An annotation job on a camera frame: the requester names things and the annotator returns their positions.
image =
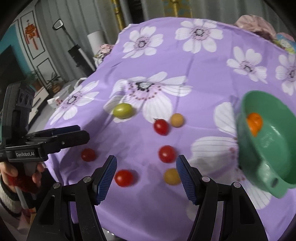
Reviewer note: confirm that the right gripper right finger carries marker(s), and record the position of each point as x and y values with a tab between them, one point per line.
224	211

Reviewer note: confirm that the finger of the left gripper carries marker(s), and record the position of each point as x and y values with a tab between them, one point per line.
57	143
68	130

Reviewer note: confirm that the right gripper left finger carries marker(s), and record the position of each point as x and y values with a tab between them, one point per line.
68	212

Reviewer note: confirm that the red cherry tomato front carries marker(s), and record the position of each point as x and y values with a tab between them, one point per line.
124	178

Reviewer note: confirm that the green plastic bowl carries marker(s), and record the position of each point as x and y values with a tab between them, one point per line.
268	158

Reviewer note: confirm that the green oval fruit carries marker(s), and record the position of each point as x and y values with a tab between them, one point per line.
123	111

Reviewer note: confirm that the yellow cherry tomato front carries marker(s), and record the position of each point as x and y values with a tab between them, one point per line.
171	177

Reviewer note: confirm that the yellow cherry tomato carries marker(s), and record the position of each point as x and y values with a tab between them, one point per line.
171	177
177	120

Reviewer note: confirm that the orange mandarin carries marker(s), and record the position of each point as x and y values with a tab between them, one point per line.
255	123

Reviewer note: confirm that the red cherry tomato with stem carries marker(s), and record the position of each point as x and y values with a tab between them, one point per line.
161	127

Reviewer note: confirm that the person left hand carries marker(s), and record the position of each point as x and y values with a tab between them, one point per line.
8	170

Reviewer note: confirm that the black floor stand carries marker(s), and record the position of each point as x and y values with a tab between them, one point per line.
76	52

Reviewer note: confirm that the red chinese knot decoration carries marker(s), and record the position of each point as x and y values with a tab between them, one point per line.
31	33

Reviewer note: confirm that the purple floral tablecloth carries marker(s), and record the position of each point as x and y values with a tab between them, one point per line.
198	68

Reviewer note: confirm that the yellow patterned curtain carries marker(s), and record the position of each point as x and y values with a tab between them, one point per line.
177	8

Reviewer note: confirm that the cartoon print pillow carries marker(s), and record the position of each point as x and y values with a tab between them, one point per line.
285	41

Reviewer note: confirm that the pink crumpled cloth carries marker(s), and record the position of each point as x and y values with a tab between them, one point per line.
257	25

